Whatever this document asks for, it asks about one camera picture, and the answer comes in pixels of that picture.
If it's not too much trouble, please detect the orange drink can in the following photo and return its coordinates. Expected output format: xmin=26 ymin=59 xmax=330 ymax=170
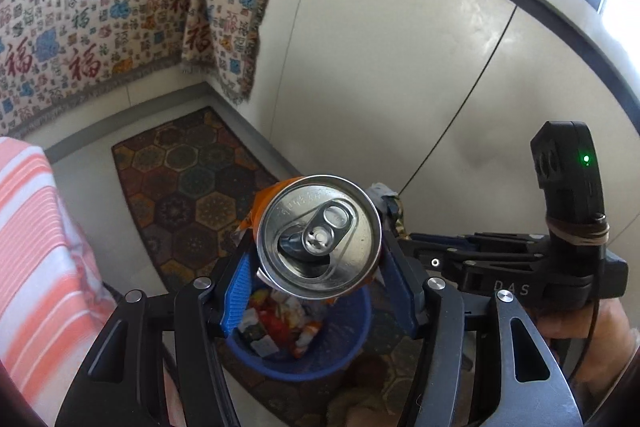
xmin=248 ymin=175 xmax=385 ymax=300

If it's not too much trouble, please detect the white kitchen base cabinet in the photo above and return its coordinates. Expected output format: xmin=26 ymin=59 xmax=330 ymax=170
xmin=202 ymin=0 xmax=640 ymax=258

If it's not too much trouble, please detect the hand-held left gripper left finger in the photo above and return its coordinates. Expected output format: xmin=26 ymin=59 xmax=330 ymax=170
xmin=54 ymin=239 xmax=261 ymax=427

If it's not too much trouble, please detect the dark hexagon pattern floor mat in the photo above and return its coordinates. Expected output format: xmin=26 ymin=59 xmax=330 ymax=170
xmin=111 ymin=107 xmax=431 ymax=427

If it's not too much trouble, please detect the pink striped tablecloth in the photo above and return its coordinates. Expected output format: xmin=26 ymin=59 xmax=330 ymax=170
xmin=0 ymin=136 xmax=121 ymax=427

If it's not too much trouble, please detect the large patterned blanket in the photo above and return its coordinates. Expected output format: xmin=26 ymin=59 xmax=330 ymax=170
xmin=0 ymin=0 xmax=208 ymax=140

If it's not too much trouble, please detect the blue plastic trash basket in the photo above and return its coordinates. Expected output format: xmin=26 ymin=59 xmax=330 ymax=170
xmin=222 ymin=284 xmax=373 ymax=383

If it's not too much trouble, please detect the person's right hand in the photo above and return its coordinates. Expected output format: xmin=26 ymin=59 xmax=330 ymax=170
xmin=537 ymin=297 xmax=640 ymax=388

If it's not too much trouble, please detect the black cable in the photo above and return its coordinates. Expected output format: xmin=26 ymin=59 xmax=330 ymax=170
xmin=570 ymin=299 xmax=601 ymax=383

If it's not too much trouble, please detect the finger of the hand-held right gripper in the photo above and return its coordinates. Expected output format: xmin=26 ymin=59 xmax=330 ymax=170
xmin=424 ymin=256 xmax=544 ymax=281
xmin=407 ymin=232 xmax=546 ymax=258

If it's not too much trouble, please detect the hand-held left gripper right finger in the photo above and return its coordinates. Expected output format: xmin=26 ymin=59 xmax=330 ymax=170
xmin=377 ymin=227 xmax=586 ymax=427

